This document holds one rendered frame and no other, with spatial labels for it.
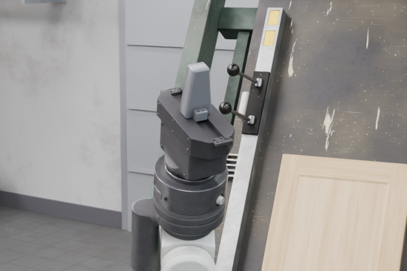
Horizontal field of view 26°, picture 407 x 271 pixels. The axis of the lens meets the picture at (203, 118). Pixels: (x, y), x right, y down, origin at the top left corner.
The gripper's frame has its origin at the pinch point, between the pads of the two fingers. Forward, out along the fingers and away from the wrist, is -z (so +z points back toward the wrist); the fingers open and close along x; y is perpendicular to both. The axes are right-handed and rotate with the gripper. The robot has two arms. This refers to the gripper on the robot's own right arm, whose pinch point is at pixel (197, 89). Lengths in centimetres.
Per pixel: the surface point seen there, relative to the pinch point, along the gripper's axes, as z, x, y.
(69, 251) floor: 347, 354, 106
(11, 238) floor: 361, 398, 78
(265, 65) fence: 77, 120, 88
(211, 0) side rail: 68, 149, 84
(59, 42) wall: 260, 483, 145
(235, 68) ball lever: 74, 116, 76
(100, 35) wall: 244, 454, 166
